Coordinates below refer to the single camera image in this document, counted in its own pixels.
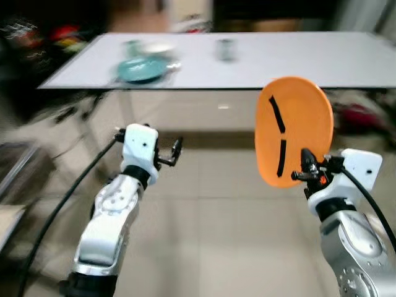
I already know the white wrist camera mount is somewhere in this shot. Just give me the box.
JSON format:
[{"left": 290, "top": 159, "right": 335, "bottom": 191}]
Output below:
[
  {"left": 121, "top": 123, "right": 159, "bottom": 178},
  {"left": 340, "top": 148, "right": 384, "bottom": 194}
]

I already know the green cup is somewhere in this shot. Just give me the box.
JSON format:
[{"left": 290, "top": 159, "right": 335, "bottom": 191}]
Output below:
[{"left": 122, "top": 39, "right": 144, "bottom": 60}]

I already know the red bag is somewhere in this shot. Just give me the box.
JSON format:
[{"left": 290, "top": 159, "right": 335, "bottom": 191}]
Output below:
[{"left": 337, "top": 104, "right": 373, "bottom": 132}]

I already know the red toy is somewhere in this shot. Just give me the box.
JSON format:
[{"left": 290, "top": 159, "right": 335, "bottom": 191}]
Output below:
[{"left": 52, "top": 24, "right": 82, "bottom": 41}]

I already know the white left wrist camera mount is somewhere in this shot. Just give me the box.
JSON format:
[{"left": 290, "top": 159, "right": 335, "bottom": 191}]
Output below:
[{"left": 121, "top": 123, "right": 159, "bottom": 178}]

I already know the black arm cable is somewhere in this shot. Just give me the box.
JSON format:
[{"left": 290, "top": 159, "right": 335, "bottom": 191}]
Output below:
[
  {"left": 15, "top": 127, "right": 126, "bottom": 297},
  {"left": 340, "top": 166, "right": 396, "bottom": 249}
]

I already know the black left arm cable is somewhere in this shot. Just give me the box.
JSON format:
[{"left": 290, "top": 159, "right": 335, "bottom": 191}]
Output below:
[{"left": 15, "top": 127, "right": 126, "bottom": 297}]

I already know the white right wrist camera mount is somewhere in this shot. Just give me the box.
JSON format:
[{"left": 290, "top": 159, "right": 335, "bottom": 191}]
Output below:
[{"left": 340, "top": 148, "right": 384, "bottom": 194}]

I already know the white bowl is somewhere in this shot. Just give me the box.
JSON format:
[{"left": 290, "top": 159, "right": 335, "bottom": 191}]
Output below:
[{"left": 141, "top": 41, "right": 178, "bottom": 57}]

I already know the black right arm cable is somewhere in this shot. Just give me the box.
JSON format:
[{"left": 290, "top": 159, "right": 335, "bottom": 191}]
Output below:
[{"left": 340, "top": 166, "right": 396, "bottom": 249}]

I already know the teal plate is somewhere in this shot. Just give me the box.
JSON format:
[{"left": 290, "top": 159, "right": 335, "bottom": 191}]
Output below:
[{"left": 116, "top": 55, "right": 170, "bottom": 85}]

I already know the grey cup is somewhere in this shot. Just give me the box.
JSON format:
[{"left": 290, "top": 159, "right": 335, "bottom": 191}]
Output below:
[{"left": 216, "top": 38, "right": 238, "bottom": 63}]

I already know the orange plate with black strokes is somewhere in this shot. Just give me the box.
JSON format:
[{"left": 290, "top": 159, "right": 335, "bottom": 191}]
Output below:
[{"left": 254, "top": 75, "right": 335, "bottom": 189}]

